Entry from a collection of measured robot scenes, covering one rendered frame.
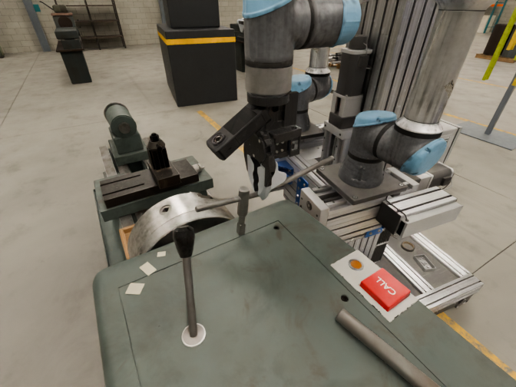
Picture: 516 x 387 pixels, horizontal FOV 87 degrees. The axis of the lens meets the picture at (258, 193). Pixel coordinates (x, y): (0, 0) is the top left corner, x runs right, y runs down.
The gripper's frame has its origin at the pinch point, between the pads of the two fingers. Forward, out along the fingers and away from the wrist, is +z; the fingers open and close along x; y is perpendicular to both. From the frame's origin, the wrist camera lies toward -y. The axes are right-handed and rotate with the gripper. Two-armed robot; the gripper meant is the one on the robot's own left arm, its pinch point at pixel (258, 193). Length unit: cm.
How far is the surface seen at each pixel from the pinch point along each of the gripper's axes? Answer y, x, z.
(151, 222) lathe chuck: -20.0, 18.8, 12.9
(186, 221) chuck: -12.9, 12.2, 10.9
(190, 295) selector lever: -19.9, -13.0, 3.2
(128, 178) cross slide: -20, 89, 38
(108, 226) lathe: -38, 114, 80
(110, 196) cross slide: -29, 77, 37
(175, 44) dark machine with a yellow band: 128, 477, 28
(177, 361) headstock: -24.4, -18.0, 9.1
